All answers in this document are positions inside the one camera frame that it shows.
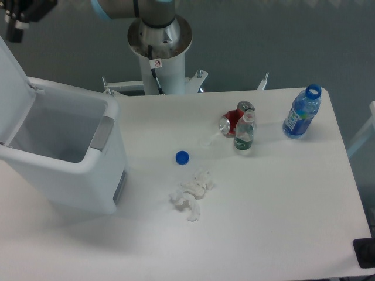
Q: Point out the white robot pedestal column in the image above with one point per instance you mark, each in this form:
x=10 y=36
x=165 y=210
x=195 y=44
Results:
x=161 y=53

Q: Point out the crushed red soda can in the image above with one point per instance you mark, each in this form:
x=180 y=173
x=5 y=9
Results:
x=228 y=121

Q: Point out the black device at edge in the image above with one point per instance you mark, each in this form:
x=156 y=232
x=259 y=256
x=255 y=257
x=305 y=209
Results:
x=364 y=250

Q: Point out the white trash can body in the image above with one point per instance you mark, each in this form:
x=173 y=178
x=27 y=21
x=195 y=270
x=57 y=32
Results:
x=66 y=142

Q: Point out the crumpled white tissue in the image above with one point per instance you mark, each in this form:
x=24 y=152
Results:
x=188 y=193

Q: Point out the blue bottle cap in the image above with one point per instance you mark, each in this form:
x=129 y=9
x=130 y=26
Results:
x=182 y=157

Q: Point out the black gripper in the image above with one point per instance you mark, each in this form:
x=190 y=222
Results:
x=21 y=11

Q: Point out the white chair part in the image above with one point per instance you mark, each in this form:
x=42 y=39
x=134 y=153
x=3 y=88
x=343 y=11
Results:
x=362 y=135

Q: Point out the white trash can lid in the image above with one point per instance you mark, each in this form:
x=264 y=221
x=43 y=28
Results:
x=17 y=95

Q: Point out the blue plastic drink bottle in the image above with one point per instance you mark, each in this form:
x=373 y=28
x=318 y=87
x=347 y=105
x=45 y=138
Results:
x=304 y=108

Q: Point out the small clear green-label bottle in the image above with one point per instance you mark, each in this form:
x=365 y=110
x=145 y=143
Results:
x=244 y=133

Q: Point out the white metal base frame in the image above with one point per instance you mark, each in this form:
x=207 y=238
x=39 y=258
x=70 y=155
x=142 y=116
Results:
x=192 y=85

